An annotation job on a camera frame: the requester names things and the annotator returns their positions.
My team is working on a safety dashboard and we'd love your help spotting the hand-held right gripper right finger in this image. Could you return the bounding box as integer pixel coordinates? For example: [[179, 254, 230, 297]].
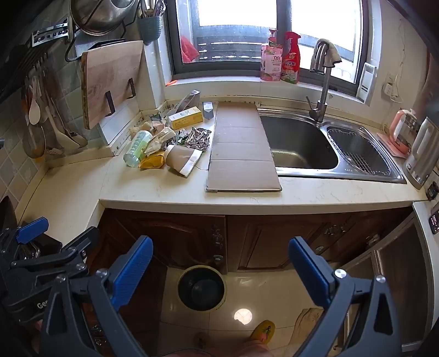
[[288, 236, 403, 357]]

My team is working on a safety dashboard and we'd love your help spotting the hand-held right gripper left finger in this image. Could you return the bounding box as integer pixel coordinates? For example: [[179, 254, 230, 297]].
[[39, 235, 154, 357]]

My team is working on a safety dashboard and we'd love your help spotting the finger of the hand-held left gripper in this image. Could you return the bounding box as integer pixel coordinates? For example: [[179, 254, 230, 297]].
[[10, 227, 100, 275], [0, 217, 49, 255]]

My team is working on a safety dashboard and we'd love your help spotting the round dark trash can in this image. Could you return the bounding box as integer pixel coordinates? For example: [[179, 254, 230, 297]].
[[177, 265, 227, 311]]

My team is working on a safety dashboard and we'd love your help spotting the yellow plastic wrapper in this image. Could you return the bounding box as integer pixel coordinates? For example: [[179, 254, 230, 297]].
[[139, 152, 171, 169]]

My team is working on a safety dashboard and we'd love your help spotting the plastic waste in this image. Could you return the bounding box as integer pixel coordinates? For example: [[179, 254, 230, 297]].
[[123, 130, 154, 168]]

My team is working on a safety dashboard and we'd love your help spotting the silver foil wrapper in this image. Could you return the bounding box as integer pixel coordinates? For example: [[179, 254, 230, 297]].
[[176, 127, 212, 152]]

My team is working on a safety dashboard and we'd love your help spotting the yellow carton box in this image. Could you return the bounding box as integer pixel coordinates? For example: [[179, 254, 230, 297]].
[[167, 106, 203, 130]]

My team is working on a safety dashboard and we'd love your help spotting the brown wooden cabinet door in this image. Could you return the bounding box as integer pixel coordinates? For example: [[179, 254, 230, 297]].
[[319, 209, 412, 265], [99, 211, 227, 275], [228, 213, 347, 272]]

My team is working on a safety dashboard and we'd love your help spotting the beige floor rag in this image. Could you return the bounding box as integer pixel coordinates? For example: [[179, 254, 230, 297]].
[[295, 308, 325, 340]]

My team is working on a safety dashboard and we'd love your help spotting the yellow embroidered slipper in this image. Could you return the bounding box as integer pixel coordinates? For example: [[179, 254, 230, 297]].
[[252, 320, 276, 344]]

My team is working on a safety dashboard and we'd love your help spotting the brown wooden spatula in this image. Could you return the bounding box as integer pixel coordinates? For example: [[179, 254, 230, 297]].
[[22, 124, 47, 158]]

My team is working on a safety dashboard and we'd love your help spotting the stainless steel appliance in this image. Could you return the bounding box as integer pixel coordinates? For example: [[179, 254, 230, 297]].
[[338, 201, 439, 357]]

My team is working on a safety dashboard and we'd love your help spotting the white ladle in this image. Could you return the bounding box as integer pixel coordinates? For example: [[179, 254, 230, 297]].
[[46, 98, 81, 150]]

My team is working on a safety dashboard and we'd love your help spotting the white plastic board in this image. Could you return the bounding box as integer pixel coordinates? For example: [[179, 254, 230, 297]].
[[99, 110, 145, 155]]

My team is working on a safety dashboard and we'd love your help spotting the white rice paddle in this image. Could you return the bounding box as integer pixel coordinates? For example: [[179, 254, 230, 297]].
[[28, 77, 42, 126]]

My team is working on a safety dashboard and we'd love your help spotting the brown paper cup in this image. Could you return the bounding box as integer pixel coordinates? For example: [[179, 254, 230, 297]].
[[165, 144, 203, 177]]

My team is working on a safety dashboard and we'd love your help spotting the stainless steel double sink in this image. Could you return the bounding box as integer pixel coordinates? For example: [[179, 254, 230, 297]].
[[257, 108, 407, 184]]

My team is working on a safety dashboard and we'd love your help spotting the crumpled tan paper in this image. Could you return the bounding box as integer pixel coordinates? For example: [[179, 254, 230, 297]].
[[128, 120, 162, 133]]

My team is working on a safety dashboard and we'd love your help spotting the flat brown cardboard sheet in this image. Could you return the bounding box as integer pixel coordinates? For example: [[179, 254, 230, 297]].
[[205, 101, 283, 193]]

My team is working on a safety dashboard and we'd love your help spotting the pink mat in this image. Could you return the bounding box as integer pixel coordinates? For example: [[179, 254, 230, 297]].
[[376, 132, 409, 159]]

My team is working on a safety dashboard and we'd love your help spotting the silver electric kettle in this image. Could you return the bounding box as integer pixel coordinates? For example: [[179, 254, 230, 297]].
[[402, 117, 439, 190]]

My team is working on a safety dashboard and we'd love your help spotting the wooden cutting board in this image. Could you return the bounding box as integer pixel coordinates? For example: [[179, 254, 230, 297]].
[[80, 40, 145, 130]]

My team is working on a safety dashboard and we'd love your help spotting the pink electric kettle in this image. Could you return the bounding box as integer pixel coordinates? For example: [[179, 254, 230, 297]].
[[387, 109, 417, 154]]

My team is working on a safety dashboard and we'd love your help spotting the steel kitchen faucet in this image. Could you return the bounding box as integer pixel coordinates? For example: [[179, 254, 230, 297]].
[[306, 39, 333, 123]]

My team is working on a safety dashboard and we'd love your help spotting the long silver grey carton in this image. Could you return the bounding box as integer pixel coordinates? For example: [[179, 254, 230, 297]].
[[171, 90, 201, 115]]

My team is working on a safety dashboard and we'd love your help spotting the white plastic holder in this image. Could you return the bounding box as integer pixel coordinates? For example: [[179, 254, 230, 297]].
[[355, 63, 378, 104]]

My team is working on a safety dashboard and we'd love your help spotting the red spray bottle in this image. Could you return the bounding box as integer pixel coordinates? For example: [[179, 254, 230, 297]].
[[280, 32, 302, 85]]

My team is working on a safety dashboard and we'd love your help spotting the pink refill pouch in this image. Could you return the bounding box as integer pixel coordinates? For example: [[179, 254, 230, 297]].
[[260, 29, 283, 82]]

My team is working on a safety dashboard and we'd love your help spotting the grey dish cloth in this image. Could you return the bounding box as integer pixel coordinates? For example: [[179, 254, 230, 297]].
[[310, 39, 342, 71]]

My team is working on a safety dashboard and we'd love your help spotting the red cloth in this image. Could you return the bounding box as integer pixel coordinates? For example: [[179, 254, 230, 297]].
[[180, 36, 199, 64]]

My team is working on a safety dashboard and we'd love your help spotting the blue grey utensil holder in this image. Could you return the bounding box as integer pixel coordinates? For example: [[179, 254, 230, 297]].
[[137, 15, 162, 45]]

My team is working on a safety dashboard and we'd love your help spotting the steel wok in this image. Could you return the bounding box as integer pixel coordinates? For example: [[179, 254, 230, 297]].
[[70, 0, 138, 37]]

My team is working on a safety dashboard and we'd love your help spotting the bunch of metal cutlery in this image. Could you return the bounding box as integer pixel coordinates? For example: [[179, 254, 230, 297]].
[[139, 0, 168, 18]]

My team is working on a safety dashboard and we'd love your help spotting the wire drain rack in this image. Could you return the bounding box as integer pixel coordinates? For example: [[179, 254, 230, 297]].
[[334, 135, 388, 172]]

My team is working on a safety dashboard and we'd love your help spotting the metal hook rail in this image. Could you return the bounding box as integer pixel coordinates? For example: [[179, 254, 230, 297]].
[[31, 19, 74, 47]]

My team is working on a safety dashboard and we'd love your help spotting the white wall socket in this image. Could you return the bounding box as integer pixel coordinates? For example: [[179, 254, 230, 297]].
[[382, 74, 403, 102]]

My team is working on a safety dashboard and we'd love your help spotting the dark window frame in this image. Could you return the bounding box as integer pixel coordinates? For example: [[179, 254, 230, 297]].
[[165, 0, 374, 93]]

